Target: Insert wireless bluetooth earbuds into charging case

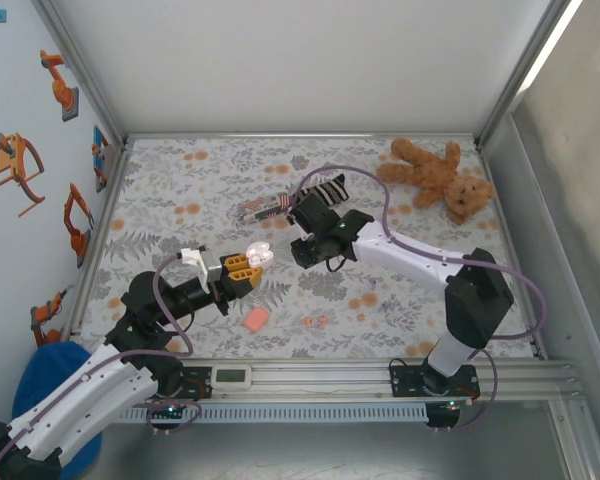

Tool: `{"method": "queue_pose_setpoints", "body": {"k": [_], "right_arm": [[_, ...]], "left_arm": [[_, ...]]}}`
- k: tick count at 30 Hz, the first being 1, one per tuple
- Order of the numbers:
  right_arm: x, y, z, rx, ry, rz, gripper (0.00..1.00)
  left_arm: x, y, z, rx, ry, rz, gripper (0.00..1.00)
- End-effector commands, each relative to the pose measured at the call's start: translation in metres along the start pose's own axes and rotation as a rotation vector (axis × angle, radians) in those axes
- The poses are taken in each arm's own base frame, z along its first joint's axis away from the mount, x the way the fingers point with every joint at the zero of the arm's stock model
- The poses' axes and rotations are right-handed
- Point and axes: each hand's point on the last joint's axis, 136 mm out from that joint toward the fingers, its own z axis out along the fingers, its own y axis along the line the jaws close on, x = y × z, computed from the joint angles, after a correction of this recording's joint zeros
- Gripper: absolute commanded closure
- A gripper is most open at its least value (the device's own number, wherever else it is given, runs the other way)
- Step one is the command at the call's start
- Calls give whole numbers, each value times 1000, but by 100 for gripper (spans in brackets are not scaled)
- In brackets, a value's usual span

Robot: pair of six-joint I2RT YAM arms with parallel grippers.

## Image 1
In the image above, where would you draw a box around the white round earbud case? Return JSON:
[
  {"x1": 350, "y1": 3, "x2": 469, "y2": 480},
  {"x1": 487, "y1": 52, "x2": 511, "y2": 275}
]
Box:
[{"x1": 246, "y1": 241, "x2": 275, "y2": 267}]

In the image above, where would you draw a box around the pink earbud case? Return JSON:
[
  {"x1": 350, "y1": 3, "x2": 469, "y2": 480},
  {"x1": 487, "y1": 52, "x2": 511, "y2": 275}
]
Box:
[{"x1": 243, "y1": 306, "x2": 270, "y2": 334}]

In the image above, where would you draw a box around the black white striped sock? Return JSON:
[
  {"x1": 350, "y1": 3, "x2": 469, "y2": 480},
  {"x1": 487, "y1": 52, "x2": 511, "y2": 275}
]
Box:
[{"x1": 292, "y1": 172, "x2": 351, "y2": 207}]

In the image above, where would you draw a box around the rolled flag print paper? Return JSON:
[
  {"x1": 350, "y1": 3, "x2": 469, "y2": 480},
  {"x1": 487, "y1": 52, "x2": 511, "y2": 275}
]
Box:
[{"x1": 235, "y1": 192, "x2": 294, "y2": 225}]

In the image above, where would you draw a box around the floral patterned table cloth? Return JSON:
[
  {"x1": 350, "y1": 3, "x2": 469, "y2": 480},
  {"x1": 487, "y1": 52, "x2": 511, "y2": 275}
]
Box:
[{"x1": 82, "y1": 137, "x2": 536, "y2": 360}]

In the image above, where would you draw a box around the white digital display unit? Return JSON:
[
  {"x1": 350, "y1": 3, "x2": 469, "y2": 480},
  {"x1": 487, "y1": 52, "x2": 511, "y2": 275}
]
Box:
[{"x1": 210, "y1": 365, "x2": 252, "y2": 390}]

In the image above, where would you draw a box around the small circuit board with leds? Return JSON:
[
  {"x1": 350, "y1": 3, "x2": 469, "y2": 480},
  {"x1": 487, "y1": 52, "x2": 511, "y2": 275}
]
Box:
[
  {"x1": 147, "y1": 399, "x2": 187, "y2": 419},
  {"x1": 426, "y1": 398, "x2": 464, "y2": 429}
]

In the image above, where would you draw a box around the brown teddy bear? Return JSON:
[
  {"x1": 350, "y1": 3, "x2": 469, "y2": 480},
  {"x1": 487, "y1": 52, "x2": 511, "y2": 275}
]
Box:
[{"x1": 375, "y1": 138, "x2": 496, "y2": 225}]

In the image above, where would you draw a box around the blue cap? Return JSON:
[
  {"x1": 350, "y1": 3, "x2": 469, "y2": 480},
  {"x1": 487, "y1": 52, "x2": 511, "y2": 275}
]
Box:
[{"x1": 12, "y1": 342, "x2": 104, "y2": 475}]

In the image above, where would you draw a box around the left arm wrist camera box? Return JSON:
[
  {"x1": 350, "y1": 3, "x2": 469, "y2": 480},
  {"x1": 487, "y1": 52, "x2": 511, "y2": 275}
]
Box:
[{"x1": 179, "y1": 246, "x2": 227, "y2": 297}]

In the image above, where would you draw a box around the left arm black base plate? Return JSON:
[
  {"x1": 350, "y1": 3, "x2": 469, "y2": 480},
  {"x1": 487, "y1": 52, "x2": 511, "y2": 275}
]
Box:
[{"x1": 123, "y1": 364, "x2": 212, "y2": 400}]

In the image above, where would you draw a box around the aluminium frame side bar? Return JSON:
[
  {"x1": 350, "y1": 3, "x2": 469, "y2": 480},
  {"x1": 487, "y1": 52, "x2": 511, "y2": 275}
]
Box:
[
  {"x1": 62, "y1": 142, "x2": 134, "y2": 341},
  {"x1": 477, "y1": 142, "x2": 549, "y2": 361}
]

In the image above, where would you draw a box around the aluminium frame cross bar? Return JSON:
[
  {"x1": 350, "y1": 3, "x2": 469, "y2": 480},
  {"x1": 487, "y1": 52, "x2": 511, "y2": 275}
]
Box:
[{"x1": 124, "y1": 131, "x2": 481, "y2": 142}]

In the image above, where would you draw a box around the aluminium mounting rail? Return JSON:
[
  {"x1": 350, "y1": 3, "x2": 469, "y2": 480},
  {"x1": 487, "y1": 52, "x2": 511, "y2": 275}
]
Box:
[{"x1": 92, "y1": 357, "x2": 589, "y2": 402}]

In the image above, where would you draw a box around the white slotted cable duct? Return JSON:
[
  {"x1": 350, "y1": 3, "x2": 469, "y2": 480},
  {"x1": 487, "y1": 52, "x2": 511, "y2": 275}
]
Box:
[{"x1": 99, "y1": 403, "x2": 428, "y2": 424}]

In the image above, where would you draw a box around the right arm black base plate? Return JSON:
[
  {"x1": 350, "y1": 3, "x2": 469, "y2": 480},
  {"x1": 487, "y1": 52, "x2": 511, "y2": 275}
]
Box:
[{"x1": 388, "y1": 352, "x2": 481, "y2": 400}]

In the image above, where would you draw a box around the blue orange machine wall sticker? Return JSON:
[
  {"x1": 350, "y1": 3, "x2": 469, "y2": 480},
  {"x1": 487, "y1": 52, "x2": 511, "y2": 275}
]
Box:
[{"x1": 90, "y1": 124, "x2": 112, "y2": 194}]

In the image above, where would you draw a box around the orange curved gripper wall sticker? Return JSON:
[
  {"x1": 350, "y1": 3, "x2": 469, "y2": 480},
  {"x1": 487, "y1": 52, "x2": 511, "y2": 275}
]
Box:
[{"x1": 0, "y1": 132, "x2": 47, "y2": 218}]

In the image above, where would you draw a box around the aluminium frame post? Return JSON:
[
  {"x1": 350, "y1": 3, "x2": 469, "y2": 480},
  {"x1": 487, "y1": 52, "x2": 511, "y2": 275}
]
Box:
[
  {"x1": 32, "y1": 0, "x2": 130, "y2": 146},
  {"x1": 474, "y1": 0, "x2": 576, "y2": 149}
]

